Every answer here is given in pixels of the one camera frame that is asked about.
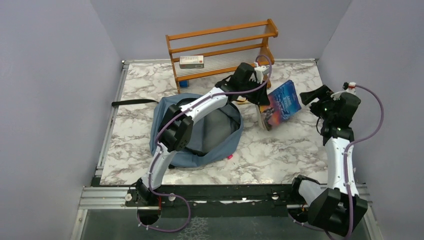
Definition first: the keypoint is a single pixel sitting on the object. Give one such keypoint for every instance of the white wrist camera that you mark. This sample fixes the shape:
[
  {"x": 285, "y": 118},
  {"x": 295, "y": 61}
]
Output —
[
  {"x": 348, "y": 87},
  {"x": 260, "y": 73}
]

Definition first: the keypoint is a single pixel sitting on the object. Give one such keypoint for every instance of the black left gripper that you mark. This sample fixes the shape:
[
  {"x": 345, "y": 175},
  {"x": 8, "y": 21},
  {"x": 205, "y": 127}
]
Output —
[{"x": 260, "y": 96}]

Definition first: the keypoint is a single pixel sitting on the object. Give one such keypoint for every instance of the blue student backpack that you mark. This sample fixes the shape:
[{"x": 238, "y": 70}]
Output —
[{"x": 214, "y": 137}]

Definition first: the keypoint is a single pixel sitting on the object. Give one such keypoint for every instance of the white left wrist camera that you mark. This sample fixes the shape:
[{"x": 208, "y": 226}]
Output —
[{"x": 260, "y": 73}]

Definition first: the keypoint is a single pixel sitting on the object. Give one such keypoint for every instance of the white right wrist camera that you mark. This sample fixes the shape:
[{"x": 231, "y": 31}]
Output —
[{"x": 348, "y": 87}]

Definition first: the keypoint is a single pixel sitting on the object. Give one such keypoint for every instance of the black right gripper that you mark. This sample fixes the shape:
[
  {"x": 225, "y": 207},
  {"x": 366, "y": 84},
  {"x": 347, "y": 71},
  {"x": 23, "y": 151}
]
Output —
[{"x": 321, "y": 92}]

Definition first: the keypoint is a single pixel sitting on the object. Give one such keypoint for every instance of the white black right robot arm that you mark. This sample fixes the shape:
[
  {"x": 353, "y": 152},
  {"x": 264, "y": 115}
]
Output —
[{"x": 337, "y": 208}]

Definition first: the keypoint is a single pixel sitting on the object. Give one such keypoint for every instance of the white grey box on shelf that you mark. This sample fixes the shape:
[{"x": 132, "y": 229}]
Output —
[{"x": 191, "y": 62}]

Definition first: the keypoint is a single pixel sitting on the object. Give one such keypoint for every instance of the orange wooden shelf rack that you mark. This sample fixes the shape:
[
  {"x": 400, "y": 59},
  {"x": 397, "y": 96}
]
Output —
[{"x": 222, "y": 48}]

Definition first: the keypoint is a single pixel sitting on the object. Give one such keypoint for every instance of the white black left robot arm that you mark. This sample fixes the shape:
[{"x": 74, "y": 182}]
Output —
[{"x": 191, "y": 130}]

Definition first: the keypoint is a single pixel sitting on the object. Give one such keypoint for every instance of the blue Jane Eyre book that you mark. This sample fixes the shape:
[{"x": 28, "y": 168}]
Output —
[{"x": 284, "y": 104}]

